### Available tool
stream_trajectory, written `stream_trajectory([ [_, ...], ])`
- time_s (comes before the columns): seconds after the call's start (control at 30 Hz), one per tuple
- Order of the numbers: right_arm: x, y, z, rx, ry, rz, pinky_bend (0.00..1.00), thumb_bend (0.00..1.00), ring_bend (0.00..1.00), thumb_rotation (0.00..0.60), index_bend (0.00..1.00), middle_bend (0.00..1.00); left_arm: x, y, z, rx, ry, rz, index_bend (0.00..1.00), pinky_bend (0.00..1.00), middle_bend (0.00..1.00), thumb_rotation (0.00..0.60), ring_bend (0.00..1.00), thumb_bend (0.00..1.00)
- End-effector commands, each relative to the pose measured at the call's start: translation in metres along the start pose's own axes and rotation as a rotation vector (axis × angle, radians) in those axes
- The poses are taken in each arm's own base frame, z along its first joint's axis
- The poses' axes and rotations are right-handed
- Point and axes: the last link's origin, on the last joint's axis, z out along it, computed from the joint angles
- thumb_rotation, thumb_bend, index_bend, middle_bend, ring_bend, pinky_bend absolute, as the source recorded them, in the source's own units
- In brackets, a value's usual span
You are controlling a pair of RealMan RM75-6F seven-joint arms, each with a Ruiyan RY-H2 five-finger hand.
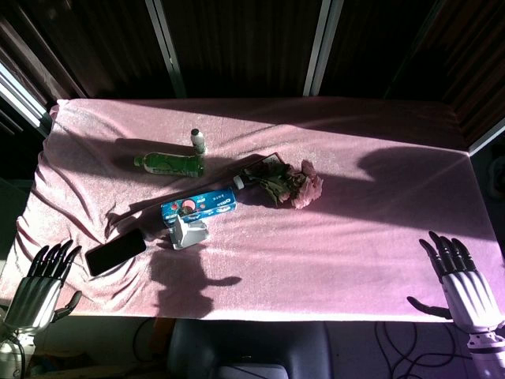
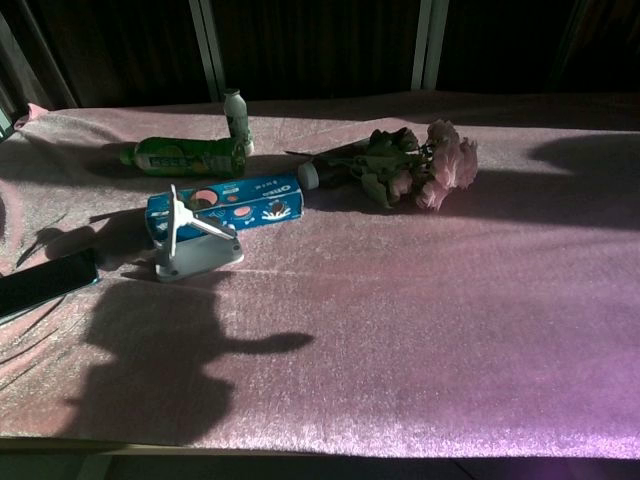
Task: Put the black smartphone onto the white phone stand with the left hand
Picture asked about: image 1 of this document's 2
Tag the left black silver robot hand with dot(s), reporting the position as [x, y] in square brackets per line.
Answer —
[33, 296]

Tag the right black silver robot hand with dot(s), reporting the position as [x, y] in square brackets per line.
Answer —
[467, 292]

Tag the black smartphone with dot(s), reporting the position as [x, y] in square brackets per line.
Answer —
[114, 252]

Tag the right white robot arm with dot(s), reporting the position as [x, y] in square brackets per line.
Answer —
[489, 353]

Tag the pink towel table cloth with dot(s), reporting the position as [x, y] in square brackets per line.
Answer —
[315, 256]

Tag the green plastic drink bottle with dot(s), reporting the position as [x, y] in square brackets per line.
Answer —
[169, 165]

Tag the blue Oreo cookie box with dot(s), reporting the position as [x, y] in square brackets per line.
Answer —
[205, 205]

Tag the pink flower bouquet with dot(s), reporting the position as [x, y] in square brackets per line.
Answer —
[300, 185]

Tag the black chair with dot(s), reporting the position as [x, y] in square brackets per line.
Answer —
[244, 343]

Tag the small white bottle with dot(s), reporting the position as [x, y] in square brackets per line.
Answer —
[198, 142]

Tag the white robot chest plate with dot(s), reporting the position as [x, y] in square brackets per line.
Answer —
[252, 372]

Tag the white bouquet stem holder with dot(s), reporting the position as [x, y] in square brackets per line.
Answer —
[238, 182]

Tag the dark framed card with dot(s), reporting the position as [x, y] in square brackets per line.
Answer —
[273, 159]

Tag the grey metal frame post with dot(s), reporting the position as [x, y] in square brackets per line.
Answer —
[165, 47]
[321, 47]
[19, 98]
[487, 138]

